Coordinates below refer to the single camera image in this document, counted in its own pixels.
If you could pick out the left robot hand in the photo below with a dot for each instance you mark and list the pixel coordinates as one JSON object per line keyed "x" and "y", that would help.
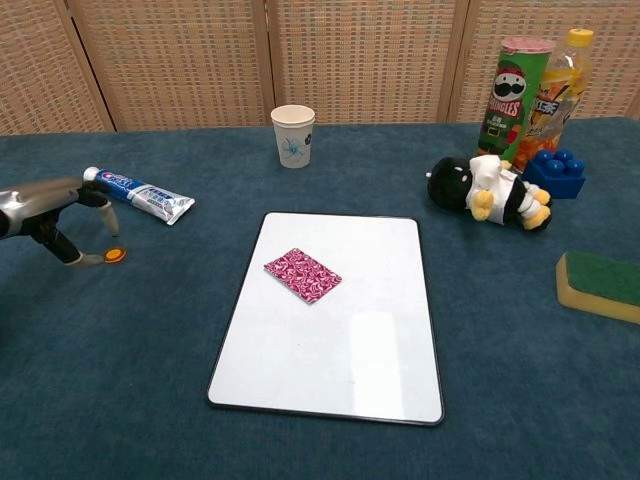
{"x": 30, "y": 205}

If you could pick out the small orange disc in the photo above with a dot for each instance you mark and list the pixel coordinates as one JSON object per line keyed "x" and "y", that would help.
{"x": 116, "y": 255}

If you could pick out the pink patterned card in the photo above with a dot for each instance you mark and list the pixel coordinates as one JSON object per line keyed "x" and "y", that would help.
{"x": 302, "y": 275}

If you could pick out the white blue toothpaste tube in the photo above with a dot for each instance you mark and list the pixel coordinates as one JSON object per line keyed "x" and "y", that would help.
{"x": 150, "y": 197}

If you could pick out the white paper cup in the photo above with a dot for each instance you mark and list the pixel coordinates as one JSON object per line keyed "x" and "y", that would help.
{"x": 293, "y": 140}

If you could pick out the white board with black rim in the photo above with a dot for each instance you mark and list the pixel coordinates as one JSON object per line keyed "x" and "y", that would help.
{"x": 327, "y": 350}

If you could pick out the woven folding screen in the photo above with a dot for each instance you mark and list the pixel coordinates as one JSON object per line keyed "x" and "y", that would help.
{"x": 350, "y": 60}

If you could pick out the black white plush toy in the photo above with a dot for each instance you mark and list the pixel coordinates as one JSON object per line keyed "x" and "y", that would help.
{"x": 455, "y": 187}

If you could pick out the green Pringles can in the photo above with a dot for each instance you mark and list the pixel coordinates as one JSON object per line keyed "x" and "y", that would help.
{"x": 507, "y": 100}

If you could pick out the blue building block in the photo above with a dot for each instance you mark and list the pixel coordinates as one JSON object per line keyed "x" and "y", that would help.
{"x": 557, "y": 177}

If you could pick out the yellow drink bottle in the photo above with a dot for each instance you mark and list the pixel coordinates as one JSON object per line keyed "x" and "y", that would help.
{"x": 565, "y": 80}

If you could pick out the green yellow sponge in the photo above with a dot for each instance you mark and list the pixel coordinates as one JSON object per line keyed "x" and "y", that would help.
{"x": 600, "y": 280}

